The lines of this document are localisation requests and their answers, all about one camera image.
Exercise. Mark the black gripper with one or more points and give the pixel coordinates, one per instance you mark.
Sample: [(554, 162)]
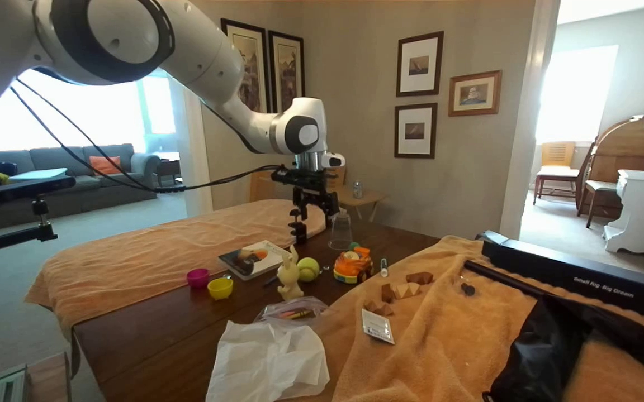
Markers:
[(311, 184)]

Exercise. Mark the green ball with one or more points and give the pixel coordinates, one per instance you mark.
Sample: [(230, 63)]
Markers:
[(309, 268)]

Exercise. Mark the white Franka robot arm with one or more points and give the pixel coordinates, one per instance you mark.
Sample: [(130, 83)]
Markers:
[(203, 53)]

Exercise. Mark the black table clamp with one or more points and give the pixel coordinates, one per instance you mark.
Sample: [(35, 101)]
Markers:
[(298, 234)]

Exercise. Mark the clear plastic cup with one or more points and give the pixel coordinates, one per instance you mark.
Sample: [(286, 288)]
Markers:
[(342, 235)]

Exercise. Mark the orange tiger toy car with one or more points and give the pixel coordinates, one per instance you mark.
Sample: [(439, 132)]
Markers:
[(352, 267)]

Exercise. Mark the pale bunny figurine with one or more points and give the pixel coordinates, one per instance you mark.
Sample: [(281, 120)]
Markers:
[(288, 281)]

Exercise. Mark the One Gorilla picture book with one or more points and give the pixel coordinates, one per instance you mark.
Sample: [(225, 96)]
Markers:
[(248, 260)]

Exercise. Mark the small white green tube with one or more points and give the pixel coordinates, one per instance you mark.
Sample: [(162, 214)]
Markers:
[(384, 268)]

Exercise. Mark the clear zip bag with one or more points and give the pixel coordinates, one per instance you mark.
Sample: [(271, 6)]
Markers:
[(291, 312)]

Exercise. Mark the brown wooden block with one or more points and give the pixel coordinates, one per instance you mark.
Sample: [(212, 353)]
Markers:
[(385, 294)]

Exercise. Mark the light wooden block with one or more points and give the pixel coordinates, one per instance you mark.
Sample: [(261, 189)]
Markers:
[(405, 288)]

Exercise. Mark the small black framed picture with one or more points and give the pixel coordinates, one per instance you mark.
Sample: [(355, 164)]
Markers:
[(415, 130), (419, 65)]

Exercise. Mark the dark wooden block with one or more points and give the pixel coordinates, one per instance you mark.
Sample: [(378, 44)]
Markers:
[(419, 277), (468, 288)]

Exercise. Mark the yellow plastic cup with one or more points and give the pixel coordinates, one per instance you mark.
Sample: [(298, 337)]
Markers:
[(221, 288)]

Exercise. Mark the white towel label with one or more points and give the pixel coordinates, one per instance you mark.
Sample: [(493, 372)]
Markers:
[(378, 327)]

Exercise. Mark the pink plastic cup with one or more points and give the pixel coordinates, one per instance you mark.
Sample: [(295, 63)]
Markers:
[(198, 277)]

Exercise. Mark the tall black framed picture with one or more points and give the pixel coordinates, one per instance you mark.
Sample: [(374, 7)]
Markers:
[(251, 58), (288, 69)]

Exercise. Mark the white plastic bag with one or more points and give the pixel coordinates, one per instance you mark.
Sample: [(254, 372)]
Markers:
[(263, 364)]

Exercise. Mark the orange towel with label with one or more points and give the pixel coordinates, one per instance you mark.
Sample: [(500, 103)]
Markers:
[(448, 335)]

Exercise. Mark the plain orange towel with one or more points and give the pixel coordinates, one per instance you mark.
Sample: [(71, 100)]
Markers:
[(135, 260)]

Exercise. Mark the wooden framed picture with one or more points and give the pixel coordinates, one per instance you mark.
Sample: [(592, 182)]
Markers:
[(475, 95)]

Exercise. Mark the orange sofa pillow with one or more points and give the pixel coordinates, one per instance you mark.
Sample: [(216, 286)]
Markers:
[(107, 166)]

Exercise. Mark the grey sofa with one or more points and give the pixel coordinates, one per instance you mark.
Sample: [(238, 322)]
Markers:
[(100, 190)]

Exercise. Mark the tan armchair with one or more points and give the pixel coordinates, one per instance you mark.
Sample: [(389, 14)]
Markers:
[(558, 170)]

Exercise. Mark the long black case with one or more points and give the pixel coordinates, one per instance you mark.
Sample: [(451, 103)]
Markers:
[(576, 273)]

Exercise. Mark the black fabric bag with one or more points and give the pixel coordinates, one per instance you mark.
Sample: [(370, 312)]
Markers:
[(538, 358)]

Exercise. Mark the curved wooden chair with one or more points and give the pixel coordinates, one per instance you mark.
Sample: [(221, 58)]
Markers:
[(621, 159)]

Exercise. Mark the wooden base platform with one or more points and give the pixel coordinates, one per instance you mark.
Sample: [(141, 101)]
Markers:
[(49, 380)]

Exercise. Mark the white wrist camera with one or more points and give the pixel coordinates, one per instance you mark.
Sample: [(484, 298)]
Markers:
[(335, 159)]

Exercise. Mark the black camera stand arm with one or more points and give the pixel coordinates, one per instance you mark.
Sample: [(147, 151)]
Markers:
[(24, 187)]

